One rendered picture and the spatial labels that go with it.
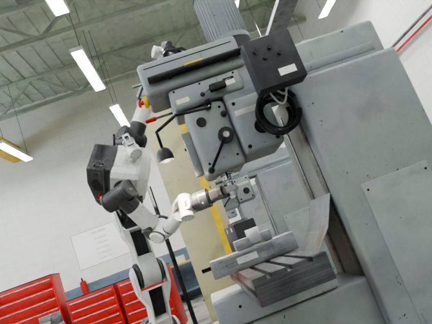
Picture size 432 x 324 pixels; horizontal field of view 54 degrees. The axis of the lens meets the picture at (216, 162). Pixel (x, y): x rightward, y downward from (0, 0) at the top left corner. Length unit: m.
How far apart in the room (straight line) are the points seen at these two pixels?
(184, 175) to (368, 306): 2.22
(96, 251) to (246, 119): 9.56
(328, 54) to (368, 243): 0.87
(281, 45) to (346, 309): 1.08
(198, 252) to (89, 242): 7.79
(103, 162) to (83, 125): 9.60
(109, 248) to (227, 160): 9.42
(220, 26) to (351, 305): 1.34
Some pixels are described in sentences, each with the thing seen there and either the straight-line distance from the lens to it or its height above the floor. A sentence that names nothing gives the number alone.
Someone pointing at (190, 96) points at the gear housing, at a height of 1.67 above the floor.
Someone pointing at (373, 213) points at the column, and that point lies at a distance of 1.80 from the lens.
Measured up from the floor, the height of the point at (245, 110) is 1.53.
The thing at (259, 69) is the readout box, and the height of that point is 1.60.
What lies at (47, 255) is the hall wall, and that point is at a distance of 11.53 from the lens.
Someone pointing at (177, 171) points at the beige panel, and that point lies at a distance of 3.67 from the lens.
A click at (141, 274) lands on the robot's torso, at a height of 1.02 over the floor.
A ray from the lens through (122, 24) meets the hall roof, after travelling 10.02.
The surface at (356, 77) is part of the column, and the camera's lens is 1.92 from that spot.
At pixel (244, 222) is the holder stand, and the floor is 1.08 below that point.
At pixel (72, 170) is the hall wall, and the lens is 11.56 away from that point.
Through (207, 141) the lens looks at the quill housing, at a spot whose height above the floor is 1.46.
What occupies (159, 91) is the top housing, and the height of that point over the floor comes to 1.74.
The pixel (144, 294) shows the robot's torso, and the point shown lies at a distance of 2.40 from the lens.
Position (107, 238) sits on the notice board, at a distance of 11.14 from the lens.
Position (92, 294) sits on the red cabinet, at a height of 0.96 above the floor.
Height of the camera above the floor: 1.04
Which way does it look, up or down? 10 degrees up
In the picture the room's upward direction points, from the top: 21 degrees counter-clockwise
